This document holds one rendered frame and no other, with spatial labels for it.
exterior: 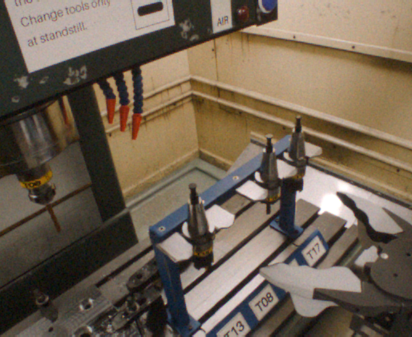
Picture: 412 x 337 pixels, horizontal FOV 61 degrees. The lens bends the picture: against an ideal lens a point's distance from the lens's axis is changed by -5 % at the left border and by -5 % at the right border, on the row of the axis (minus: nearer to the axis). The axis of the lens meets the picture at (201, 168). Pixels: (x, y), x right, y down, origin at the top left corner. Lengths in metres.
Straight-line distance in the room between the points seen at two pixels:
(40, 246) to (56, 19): 0.96
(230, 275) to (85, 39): 0.83
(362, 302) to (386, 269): 0.04
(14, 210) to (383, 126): 1.16
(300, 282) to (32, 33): 0.31
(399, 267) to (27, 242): 1.03
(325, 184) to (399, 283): 1.15
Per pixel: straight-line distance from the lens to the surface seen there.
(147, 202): 1.84
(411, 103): 1.25
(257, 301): 0.94
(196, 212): 0.68
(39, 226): 1.18
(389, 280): 0.35
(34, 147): 0.49
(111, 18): 0.35
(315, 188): 1.48
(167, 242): 0.72
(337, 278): 0.35
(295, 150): 0.89
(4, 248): 1.18
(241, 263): 1.08
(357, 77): 1.29
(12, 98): 0.33
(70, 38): 0.34
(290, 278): 0.34
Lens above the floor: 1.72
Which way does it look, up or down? 35 degrees down
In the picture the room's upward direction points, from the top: 7 degrees counter-clockwise
